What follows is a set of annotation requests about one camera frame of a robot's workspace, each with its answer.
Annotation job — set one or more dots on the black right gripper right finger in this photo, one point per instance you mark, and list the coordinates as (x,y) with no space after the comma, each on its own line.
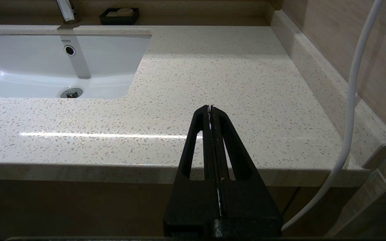
(246,204)

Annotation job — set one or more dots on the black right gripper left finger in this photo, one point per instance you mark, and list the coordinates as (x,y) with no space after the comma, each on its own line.
(188,201)

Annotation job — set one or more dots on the brown vanity cabinet front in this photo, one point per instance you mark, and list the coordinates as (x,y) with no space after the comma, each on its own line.
(79,207)

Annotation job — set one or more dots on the chrome sink drain stopper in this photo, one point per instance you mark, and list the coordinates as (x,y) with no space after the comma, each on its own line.
(71,93)

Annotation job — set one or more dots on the black soap dish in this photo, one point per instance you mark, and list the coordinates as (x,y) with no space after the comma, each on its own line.
(119,20)

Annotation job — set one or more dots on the beige round soap bar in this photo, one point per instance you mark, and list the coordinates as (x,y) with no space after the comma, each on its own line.
(122,12)

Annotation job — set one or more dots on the white ceramic sink basin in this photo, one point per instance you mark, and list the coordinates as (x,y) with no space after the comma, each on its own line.
(28,67)

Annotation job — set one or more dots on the chrome faucet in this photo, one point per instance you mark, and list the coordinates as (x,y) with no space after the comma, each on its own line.
(65,11)

